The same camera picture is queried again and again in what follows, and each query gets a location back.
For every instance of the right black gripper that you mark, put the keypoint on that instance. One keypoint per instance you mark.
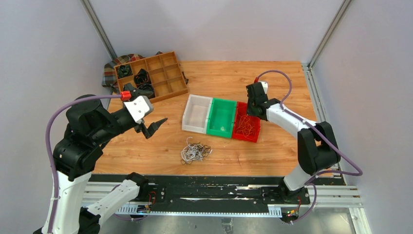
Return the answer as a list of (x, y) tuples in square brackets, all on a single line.
[(249, 111)]

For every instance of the plaid cloth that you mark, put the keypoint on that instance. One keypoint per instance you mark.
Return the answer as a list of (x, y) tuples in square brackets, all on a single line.
[(109, 75)]

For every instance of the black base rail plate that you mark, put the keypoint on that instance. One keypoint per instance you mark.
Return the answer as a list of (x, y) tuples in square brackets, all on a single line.
[(217, 194)]

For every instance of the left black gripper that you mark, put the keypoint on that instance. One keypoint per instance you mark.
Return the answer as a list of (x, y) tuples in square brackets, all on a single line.
[(152, 127)]

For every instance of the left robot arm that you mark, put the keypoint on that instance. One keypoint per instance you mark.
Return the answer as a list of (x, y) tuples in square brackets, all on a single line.
[(75, 137)]

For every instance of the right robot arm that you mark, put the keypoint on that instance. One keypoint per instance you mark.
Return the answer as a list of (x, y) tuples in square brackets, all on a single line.
[(316, 141)]

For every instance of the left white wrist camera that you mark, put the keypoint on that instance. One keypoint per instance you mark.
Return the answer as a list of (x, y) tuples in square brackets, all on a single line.
[(139, 108)]

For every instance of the wooden compartment tray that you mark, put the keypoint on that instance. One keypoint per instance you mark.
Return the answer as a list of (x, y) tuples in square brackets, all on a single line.
[(162, 71)]

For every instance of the white plastic bin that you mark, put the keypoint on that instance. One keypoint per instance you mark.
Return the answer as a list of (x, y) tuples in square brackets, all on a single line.
[(196, 114)]

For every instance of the red plastic bin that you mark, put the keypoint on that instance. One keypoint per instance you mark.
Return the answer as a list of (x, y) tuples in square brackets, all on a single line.
[(245, 127)]

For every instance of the black coiled strap four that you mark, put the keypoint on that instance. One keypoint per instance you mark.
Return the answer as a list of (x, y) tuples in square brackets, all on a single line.
[(146, 90)]

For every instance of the green plastic bin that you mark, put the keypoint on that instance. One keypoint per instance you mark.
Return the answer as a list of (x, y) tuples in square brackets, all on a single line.
[(221, 118)]

